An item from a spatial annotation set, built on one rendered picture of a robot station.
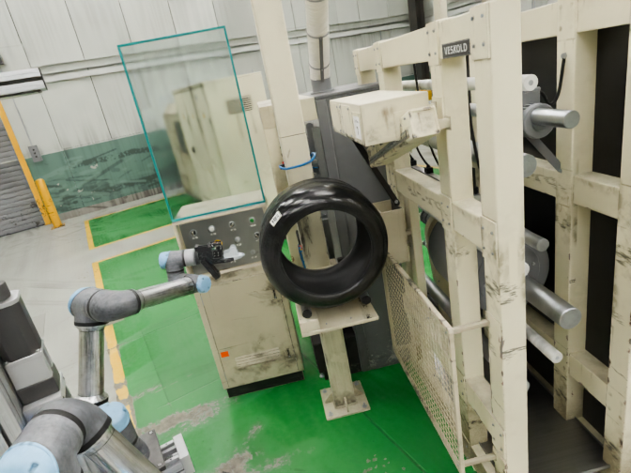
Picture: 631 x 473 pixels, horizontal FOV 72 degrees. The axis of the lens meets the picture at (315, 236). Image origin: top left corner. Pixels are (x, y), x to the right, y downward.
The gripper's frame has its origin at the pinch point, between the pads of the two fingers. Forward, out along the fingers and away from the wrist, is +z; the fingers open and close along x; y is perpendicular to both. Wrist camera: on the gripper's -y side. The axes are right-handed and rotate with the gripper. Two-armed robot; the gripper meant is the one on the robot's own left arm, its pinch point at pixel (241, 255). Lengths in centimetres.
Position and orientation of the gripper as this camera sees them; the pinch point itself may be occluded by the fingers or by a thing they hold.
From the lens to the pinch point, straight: 197.8
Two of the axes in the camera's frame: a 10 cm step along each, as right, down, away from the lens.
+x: -1.4, -3.3, 9.3
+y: -0.6, -9.4, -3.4
